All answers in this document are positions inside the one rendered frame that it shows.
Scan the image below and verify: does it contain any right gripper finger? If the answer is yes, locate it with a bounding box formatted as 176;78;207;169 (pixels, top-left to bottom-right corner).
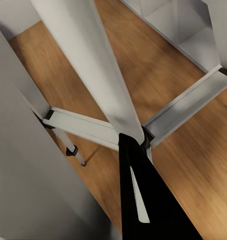
118;133;203;240

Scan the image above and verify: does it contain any camera tripod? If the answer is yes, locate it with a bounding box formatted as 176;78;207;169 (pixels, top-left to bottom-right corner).
0;0;227;240

